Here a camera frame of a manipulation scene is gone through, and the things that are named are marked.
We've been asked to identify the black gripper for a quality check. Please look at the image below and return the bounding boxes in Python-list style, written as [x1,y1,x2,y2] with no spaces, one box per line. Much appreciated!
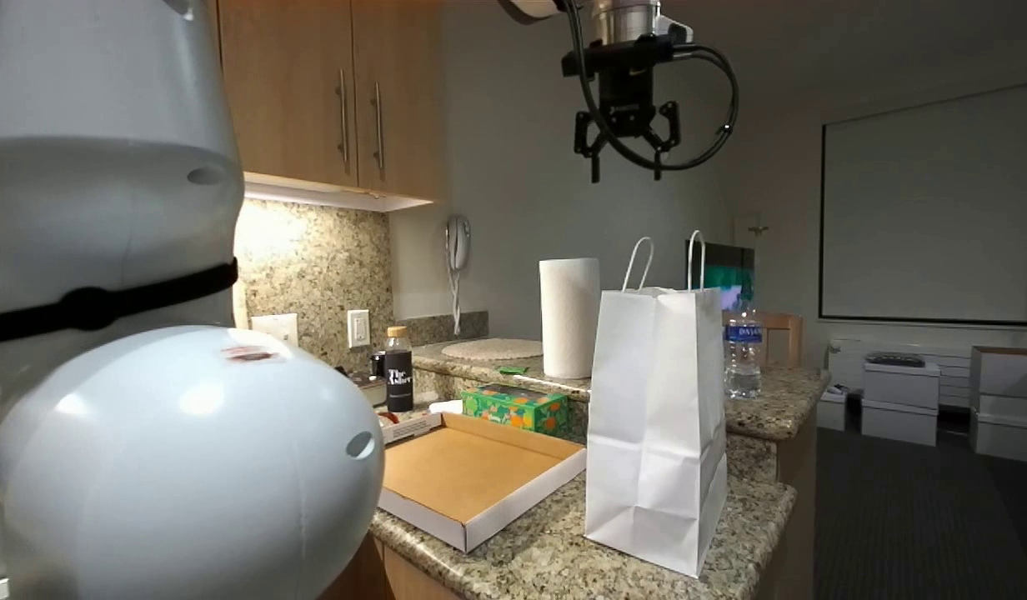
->
[570,62,688,187]

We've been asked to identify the small lit display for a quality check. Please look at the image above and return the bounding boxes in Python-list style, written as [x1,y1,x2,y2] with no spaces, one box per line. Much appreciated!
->
[705,240,758,309]

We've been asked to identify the white paper towel roll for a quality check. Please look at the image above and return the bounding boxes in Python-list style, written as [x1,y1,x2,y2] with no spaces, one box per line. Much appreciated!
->
[538,255,603,382]

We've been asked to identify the clear plastic water bottle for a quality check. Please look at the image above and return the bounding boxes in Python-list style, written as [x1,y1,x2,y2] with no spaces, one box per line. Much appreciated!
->
[723,296,765,401]

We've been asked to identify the wooden dining chair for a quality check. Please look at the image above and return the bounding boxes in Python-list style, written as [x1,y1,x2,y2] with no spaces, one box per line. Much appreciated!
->
[758,314,808,375]

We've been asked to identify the green tissue box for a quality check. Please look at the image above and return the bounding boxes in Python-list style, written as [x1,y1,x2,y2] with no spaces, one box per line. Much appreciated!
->
[459,386,573,441]

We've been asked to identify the white projector screen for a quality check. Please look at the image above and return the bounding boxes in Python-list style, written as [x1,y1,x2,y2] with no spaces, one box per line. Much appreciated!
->
[817,80,1027,331]

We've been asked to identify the dark glass bottle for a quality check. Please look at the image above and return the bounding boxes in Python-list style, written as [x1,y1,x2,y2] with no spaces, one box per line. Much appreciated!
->
[381,323,417,413]

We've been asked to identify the small white storage box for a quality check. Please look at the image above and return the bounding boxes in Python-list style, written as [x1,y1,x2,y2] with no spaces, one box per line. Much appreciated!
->
[815,379,854,434]

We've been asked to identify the shallow cardboard box tray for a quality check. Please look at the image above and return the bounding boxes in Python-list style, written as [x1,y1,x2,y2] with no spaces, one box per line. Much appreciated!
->
[377,413,589,555]

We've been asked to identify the wooden counter cabinet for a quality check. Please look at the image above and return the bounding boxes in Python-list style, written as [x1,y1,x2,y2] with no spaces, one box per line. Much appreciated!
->
[325,537,474,600]

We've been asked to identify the white wall phone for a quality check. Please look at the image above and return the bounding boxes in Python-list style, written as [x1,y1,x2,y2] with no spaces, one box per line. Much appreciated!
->
[440,213,474,335]

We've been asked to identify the white paper bag with handles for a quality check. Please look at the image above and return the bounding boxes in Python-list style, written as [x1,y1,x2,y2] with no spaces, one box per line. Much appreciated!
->
[581,226,730,581]

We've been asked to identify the wooden wall cabinet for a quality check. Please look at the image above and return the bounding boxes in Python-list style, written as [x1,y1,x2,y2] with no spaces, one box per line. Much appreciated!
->
[215,0,450,213]

